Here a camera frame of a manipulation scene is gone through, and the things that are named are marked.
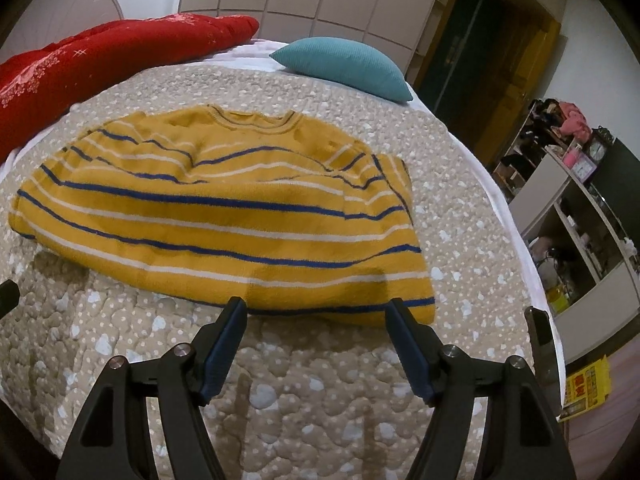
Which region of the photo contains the yellow striped knit sweater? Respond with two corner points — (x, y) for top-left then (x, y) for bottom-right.
(9, 105), (435, 325)

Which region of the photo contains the pink clothing pile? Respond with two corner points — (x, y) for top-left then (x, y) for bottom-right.
(559, 101), (591, 144)

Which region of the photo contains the yellow printed box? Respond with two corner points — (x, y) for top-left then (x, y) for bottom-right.
(560, 356), (612, 420)

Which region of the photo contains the white shelf unit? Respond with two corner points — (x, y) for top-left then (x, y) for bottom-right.
(492, 99), (639, 363)

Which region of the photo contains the red blanket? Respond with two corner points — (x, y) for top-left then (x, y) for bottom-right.
(1, 13), (259, 159)

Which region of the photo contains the pink container on shelf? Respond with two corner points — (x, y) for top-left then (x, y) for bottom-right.
(562, 143), (582, 169)

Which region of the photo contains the round grey headboard panel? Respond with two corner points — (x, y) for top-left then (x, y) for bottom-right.
(0, 0), (124, 62)

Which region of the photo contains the brown wooden door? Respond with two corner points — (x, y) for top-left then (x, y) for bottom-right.
(416, 0), (561, 169)

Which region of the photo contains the teal pillow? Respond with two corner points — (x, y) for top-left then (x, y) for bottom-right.
(270, 37), (413, 103)

